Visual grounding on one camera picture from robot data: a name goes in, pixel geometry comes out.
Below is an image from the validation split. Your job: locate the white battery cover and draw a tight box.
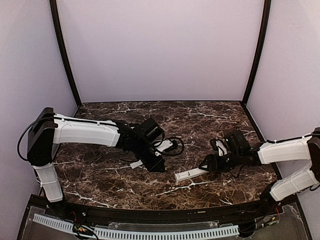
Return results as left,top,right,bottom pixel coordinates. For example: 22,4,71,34
130,160,143,169

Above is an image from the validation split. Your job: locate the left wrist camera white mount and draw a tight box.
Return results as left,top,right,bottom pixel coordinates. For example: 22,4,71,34
156,139,174,152

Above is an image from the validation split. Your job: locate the black front rail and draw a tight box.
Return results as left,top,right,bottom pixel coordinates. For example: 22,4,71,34
29,193,288,227

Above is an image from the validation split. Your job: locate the left black frame post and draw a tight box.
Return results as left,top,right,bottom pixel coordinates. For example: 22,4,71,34
49,0,82,108

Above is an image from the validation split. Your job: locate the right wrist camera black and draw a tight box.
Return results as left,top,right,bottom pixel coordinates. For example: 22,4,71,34
209,138,228,157

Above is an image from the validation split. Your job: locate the white remote control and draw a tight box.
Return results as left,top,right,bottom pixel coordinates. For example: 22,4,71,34
174,168,209,183

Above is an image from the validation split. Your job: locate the white slotted cable duct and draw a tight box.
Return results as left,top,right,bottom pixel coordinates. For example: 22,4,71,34
32,213,240,240

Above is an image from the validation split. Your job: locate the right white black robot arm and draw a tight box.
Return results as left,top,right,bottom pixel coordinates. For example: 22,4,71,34
199,127,320,203

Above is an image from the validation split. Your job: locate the right black frame post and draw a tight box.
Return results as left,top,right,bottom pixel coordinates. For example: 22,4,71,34
241,0,272,106

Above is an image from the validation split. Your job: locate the left black camera cable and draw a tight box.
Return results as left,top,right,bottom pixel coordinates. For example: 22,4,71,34
117,136,185,163

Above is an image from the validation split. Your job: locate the black frame post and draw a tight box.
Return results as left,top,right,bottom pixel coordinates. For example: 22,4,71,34
241,0,272,106
49,0,82,108

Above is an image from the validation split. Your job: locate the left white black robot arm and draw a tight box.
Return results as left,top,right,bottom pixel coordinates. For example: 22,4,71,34
24,107,173,203

